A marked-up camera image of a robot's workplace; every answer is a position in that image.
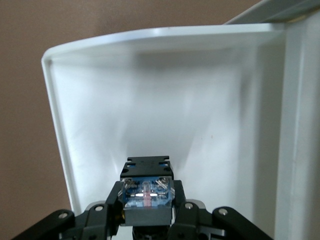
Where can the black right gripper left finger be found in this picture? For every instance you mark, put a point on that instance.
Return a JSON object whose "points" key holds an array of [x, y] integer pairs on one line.
{"points": [[95, 222]]}

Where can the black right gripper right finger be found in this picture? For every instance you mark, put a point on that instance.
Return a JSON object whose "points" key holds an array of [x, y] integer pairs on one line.
{"points": [[195, 222]]}

